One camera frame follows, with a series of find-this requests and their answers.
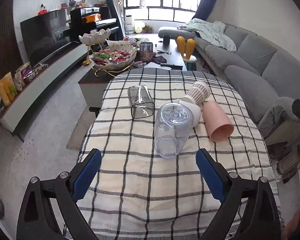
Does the clear bluish plastic cup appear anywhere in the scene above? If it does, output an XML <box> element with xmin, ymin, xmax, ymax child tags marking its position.
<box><xmin>154</xmin><ymin>103</ymin><xmax>193</xmax><ymax>158</ymax></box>

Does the pink plastic cup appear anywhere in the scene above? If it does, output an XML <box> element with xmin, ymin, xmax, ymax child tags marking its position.
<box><xmin>202</xmin><ymin>101</ymin><xmax>234</xmax><ymax>142</ymax></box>

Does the brown patterned paper cup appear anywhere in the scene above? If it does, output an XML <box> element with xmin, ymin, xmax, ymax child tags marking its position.
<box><xmin>181</xmin><ymin>81</ymin><xmax>211</xmax><ymax>106</ymax></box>

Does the white plastic cup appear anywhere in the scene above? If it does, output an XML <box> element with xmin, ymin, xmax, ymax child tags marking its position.
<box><xmin>179</xmin><ymin>100</ymin><xmax>202</xmax><ymax>127</ymax></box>

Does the smoky grey square cup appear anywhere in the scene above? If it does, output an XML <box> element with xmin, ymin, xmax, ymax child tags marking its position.
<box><xmin>128</xmin><ymin>85</ymin><xmax>155</xmax><ymax>119</ymax></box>

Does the grey sectional sofa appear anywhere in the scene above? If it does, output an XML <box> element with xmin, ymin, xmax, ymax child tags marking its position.
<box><xmin>159</xmin><ymin>24</ymin><xmax>300</xmax><ymax>129</ymax></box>

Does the white electric heater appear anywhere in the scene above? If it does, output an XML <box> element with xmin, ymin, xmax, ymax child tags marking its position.
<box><xmin>270</xmin><ymin>138</ymin><xmax>300</xmax><ymax>184</ymax></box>

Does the checked white tablecloth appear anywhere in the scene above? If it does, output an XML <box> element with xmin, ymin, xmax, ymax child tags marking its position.
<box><xmin>77</xmin><ymin>68</ymin><xmax>278</xmax><ymax>239</ymax></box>

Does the white tv cabinet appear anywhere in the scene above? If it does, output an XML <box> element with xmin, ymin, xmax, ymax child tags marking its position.
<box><xmin>0</xmin><ymin>42</ymin><xmax>87</xmax><ymax>135</ymax></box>

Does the light green blanket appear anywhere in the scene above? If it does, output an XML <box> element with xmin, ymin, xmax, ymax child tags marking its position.
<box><xmin>179</xmin><ymin>18</ymin><xmax>237</xmax><ymax>52</ymax></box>

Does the yellow rabbit ear stool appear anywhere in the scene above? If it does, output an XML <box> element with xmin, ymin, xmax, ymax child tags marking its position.
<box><xmin>176</xmin><ymin>36</ymin><xmax>197</xmax><ymax>63</ymax></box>

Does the black remote control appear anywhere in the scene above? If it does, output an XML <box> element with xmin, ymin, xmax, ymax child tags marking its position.
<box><xmin>160</xmin><ymin>63</ymin><xmax>183</xmax><ymax>70</ymax></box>

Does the orange snack bag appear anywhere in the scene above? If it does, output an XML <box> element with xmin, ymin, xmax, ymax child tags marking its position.
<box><xmin>0</xmin><ymin>72</ymin><xmax>17</xmax><ymax>107</ymax></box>

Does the black top coffee table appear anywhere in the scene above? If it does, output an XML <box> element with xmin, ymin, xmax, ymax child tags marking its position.
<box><xmin>78</xmin><ymin>35</ymin><xmax>187</xmax><ymax>115</ymax></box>

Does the purple snack bag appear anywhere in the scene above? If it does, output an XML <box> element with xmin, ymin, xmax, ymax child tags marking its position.
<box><xmin>20</xmin><ymin>66</ymin><xmax>38</xmax><ymax>83</ymax></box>

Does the dark purple wallet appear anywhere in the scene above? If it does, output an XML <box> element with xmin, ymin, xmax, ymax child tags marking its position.
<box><xmin>152</xmin><ymin>56</ymin><xmax>167</xmax><ymax>64</ymax></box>

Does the black mug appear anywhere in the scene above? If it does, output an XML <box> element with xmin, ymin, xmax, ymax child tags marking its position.
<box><xmin>162</xmin><ymin>35</ymin><xmax>171</xmax><ymax>46</ymax></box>

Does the white paper sheet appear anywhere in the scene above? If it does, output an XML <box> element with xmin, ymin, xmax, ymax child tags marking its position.
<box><xmin>145</xmin><ymin>62</ymin><xmax>172</xmax><ymax>70</ymax></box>

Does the glass jar of nuts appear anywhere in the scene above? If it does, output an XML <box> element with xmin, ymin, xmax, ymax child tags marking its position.
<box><xmin>140</xmin><ymin>41</ymin><xmax>153</xmax><ymax>63</ymax></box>

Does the potted green plant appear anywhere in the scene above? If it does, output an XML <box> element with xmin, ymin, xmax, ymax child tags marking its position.
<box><xmin>142</xmin><ymin>25</ymin><xmax>153</xmax><ymax>34</ymax></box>

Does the two tier snack bowl stand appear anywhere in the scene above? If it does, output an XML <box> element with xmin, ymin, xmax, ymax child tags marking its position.
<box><xmin>78</xmin><ymin>28</ymin><xmax>138</xmax><ymax>77</ymax></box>

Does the black flat screen television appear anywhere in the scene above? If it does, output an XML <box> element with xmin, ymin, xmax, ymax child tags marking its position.
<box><xmin>20</xmin><ymin>9</ymin><xmax>76</xmax><ymax>67</ymax></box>

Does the white air purifier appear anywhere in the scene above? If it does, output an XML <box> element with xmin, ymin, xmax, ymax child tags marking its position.
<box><xmin>124</xmin><ymin>15</ymin><xmax>134</xmax><ymax>34</ymax></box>

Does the black upright piano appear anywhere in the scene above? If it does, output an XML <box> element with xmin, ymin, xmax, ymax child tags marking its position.
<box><xmin>64</xmin><ymin>6</ymin><xmax>120</xmax><ymax>42</ymax></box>

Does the red white toy figure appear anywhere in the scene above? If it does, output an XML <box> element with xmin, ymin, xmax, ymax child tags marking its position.
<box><xmin>38</xmin><ymin>4</ymin><xmax>47</xmax><ymax>15</ymax></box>

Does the grey rabbit figurine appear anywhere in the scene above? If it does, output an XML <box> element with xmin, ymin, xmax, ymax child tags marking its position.
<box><xmin>69</xmin><ymin>0</ymin><xmax>76</xmax><ymax>7</ymax></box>

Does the dark blue left curtain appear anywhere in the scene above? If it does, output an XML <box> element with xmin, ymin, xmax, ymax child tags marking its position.
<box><xmin>106</xmin><ymin>0</ymin><xmax>125</xmax><ymax>40</ymax></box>

